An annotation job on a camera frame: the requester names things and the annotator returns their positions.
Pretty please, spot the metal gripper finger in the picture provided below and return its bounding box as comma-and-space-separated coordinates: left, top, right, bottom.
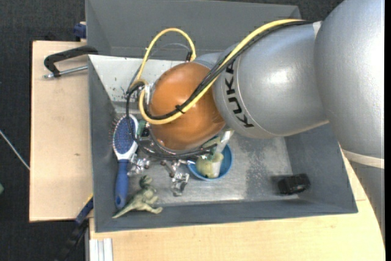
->
161, 158, 191, 197
126, 156, 152, 178

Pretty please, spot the blue and white hairbrush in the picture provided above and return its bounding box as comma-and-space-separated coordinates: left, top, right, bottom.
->
111, 114, 140, 209

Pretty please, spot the pale green plastic object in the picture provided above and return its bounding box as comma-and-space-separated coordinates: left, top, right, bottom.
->
195, 130, 235, 179

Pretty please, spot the green toy dinosaur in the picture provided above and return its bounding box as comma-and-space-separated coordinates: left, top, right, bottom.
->
111, 175, 164, 219

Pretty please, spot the blue bowl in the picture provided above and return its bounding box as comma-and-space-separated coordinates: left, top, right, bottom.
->
186, 143, 234, 182

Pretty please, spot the pale wood board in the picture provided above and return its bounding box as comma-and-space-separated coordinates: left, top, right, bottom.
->
29, 40, 94, 222

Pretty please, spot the grey metal bin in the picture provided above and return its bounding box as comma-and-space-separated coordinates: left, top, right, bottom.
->
84, 0, 359, 233

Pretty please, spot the black rounded block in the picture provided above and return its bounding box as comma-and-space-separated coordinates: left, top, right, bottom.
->
276, 173, 312, 196

